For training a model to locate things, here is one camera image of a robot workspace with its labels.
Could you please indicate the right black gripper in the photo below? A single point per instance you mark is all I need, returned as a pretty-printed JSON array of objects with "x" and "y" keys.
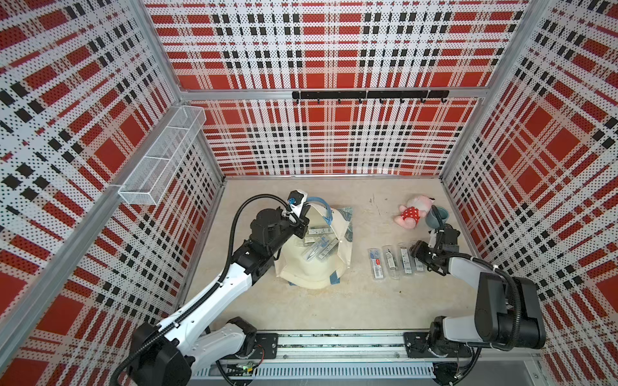
[{"x": 417, "y": 251}]

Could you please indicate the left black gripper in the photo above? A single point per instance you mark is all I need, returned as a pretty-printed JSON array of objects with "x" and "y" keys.
[{"x": 300, "y": 226}]

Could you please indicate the clear compass case gold label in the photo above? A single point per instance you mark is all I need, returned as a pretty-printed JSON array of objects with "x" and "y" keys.
[{"x": 391, "y": 262}]

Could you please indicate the cream canvas tote bag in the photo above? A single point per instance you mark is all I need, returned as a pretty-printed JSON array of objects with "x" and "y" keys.
[{"x": 324, "y": 221}]

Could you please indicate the clear compass case red label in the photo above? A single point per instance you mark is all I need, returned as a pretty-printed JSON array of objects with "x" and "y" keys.
[{"x": 376, "y": 264}]

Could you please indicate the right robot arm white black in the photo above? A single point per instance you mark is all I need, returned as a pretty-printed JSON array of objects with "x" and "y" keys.
[{"x": 507, "y": 312}]

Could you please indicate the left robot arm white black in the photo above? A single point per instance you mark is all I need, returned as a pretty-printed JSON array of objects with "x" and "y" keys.
[{"x": 165, "y": 353}]

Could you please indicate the clear slim compass case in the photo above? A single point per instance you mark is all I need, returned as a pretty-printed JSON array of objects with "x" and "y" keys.
[{"x": 320, "y": 249}]

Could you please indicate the teal ceramic cup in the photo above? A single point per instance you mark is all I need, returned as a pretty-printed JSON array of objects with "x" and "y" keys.
[{"x": 434, "y": 219}]

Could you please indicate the pink plush toy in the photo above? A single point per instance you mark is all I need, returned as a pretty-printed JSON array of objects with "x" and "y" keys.
[{"x": 411, "y": 213}]

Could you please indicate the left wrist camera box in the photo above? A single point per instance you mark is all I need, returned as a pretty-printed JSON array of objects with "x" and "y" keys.
[{"x": 296, "y": 201}]

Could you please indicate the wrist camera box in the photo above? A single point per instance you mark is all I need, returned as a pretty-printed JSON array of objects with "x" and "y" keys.
[
  {"x": 447, "y": 235},
  {"x": 296, "y": 201}
]

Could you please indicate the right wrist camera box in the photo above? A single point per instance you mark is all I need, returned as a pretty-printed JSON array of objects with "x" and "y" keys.
[{"x": 447, "y": 235}]

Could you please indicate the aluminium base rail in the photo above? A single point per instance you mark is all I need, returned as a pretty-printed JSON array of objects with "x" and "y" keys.
[{"x": 365, "y": 354}]

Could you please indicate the black wall hook rail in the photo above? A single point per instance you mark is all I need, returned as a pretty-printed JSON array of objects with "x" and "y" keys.
[{"x": 421, "y": 95}]

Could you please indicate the white wire mesh basket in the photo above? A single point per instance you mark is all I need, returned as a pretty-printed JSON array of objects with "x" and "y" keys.
[{"x": 149, "y": 181}]

